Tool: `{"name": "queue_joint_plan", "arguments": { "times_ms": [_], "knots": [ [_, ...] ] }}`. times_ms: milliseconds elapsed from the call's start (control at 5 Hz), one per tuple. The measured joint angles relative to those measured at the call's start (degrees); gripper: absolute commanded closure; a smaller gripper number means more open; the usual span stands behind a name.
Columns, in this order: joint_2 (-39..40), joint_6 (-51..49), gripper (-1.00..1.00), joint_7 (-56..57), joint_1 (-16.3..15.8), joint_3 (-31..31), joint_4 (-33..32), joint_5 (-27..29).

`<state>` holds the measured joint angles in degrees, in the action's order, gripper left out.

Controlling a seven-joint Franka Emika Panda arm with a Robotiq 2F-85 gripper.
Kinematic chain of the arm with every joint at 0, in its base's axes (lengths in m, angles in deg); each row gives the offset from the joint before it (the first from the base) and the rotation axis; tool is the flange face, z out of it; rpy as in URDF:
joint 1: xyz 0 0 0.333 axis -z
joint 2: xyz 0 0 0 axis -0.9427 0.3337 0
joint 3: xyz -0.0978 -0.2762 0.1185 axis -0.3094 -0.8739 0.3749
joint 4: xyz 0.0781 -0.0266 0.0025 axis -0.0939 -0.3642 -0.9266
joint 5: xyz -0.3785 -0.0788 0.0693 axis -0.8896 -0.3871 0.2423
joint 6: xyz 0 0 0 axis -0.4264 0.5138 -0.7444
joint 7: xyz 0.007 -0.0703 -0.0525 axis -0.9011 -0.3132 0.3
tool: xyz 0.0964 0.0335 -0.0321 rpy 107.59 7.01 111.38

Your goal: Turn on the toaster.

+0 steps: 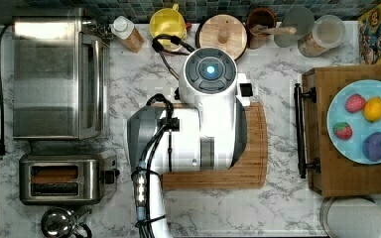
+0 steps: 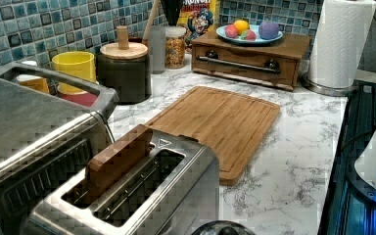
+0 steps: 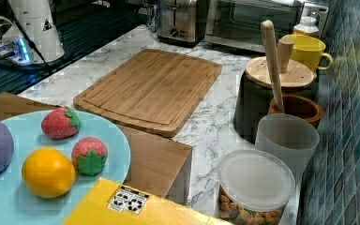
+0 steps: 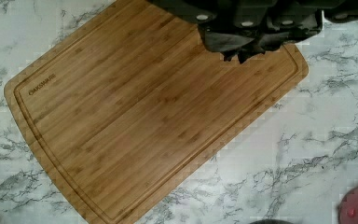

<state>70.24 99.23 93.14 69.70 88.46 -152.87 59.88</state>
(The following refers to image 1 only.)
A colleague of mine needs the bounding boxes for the round wooden lid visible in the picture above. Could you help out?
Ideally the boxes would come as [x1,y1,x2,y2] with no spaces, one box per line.
[195,14,248,60]

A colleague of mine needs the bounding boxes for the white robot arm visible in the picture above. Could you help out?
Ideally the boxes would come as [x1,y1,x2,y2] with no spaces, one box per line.
[124,48,247,238]

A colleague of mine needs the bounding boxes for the red toy strawberry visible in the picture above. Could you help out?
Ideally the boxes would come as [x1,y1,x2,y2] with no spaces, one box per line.
[332,122,353,140]

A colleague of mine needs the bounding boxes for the light blue plate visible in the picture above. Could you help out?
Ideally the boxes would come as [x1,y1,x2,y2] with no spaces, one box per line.
[326,79,381,165]

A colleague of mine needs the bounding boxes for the bread slice in toaster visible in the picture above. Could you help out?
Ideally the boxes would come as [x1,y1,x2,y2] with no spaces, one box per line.
[31,167,77,183]

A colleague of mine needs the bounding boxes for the shiny metal kettle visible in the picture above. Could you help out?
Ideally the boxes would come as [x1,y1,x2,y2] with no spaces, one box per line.
[41,206,92,238]

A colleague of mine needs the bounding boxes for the purple toy plum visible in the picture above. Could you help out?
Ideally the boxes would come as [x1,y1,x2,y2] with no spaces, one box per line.
[362,132,381,162]

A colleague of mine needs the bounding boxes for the bamboo cutting board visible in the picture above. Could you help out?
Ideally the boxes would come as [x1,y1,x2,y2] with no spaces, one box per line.
[162,102,268,189]

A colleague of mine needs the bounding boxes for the black toaster oven power cord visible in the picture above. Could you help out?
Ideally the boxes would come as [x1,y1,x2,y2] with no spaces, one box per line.
[0,23,14,163]

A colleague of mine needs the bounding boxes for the brown utensil holder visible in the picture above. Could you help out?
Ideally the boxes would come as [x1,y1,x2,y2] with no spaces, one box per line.
[246,8,277,50]

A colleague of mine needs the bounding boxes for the white paper towel roll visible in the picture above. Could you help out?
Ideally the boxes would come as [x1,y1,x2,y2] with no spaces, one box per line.
[319,197,381,238]

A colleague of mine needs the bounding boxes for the white-capped spice bottle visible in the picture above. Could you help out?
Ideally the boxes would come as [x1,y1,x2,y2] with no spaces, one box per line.
[110,16,144,53]

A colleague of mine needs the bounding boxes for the wooden tray with black handles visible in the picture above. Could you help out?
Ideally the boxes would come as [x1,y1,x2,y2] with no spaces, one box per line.
[294,64,381,197]

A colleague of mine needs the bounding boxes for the wooden utensil handle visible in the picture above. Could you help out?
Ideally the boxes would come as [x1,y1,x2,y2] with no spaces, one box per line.
[250,25,297,35]

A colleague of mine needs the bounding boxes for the yellow toy lemon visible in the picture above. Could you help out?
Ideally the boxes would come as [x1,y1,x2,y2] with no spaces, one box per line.
[363,96,381,122]

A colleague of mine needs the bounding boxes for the clear plastic jar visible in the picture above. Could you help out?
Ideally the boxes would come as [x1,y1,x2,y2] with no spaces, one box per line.
[298,15,345,58]

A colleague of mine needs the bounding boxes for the stainless steel toaster oven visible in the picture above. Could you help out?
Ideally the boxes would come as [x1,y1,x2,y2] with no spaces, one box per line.
[13,16,108,140]

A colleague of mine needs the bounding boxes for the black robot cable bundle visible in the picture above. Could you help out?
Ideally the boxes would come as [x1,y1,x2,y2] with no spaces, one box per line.
[131,33,196,238]

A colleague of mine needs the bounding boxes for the pink toy strawberry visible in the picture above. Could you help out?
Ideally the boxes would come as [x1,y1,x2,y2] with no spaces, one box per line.
[344,93,366,113]

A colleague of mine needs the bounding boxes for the yellow ceramic pitcher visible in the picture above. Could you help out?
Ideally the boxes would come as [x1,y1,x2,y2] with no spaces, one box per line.
[150,3,187,41]

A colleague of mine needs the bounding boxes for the grey round lid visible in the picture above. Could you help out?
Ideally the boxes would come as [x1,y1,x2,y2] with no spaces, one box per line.
[274,6,315,48]

